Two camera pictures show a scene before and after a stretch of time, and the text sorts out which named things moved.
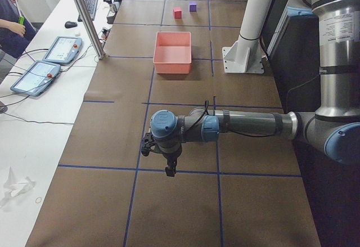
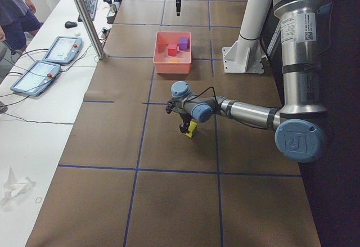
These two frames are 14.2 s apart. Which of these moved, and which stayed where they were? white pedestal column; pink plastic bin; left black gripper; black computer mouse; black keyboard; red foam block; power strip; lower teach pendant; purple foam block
Moved: red foam block; left black gripper; purple foam block
Stayed: black keyboard; pink plastic bin; lower teach pendant; power strip; white pedestal column; black computer mouse
